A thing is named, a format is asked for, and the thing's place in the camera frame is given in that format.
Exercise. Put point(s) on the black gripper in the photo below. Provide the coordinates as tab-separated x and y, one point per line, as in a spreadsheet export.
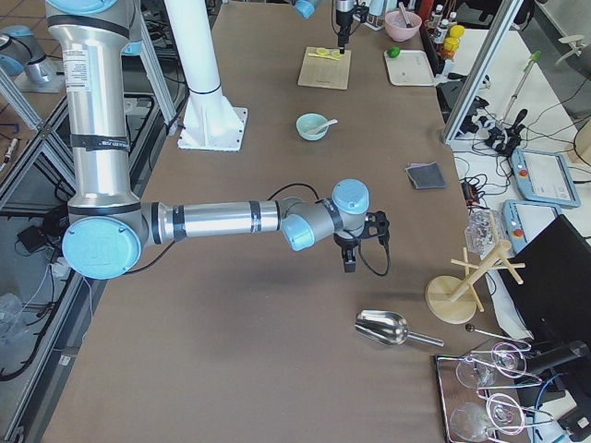
342	18
345	240

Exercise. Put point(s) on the light green bowl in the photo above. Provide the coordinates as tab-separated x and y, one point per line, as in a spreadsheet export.
306	122

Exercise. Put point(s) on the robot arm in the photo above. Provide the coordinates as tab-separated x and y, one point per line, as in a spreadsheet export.
307	8
109	224

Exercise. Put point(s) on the pink bowl with ice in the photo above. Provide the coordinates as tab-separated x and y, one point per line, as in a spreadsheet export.
396	28

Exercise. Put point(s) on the stacked lemon slice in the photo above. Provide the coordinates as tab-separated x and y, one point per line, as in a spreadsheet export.
334	54

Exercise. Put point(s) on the yellow plastic knife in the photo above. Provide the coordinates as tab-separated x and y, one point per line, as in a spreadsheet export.
321	56

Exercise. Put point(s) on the bamboo cutting board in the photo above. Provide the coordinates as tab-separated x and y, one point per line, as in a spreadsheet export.
324	73

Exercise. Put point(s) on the green lime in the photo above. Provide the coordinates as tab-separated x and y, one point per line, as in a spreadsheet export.
393	52

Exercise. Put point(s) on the cream rabbit tray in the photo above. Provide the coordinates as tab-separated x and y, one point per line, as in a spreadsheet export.
410	68

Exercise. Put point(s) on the metal scoop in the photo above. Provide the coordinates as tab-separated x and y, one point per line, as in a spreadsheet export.
389	328

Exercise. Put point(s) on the wooden mug tree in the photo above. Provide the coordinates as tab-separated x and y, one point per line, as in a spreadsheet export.
455	300

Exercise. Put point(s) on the grey folded cloth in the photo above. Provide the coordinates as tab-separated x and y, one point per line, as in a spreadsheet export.
424	176

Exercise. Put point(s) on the near teach pendant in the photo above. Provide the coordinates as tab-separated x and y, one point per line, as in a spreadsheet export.
525	220

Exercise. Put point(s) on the teach pendant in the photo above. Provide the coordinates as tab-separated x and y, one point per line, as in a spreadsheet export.
525	220
544	177

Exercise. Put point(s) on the wine glass rack tray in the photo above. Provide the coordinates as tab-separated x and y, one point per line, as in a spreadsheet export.
479	394

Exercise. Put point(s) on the black monitor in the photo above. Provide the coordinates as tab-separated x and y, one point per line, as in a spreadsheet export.
554	299

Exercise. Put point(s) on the far teach pendant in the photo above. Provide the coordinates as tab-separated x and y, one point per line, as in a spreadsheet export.
544	177

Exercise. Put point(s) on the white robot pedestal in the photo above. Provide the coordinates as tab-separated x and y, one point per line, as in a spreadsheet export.
210	122

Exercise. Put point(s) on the aluminium frame post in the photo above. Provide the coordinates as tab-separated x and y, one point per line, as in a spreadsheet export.
499	27

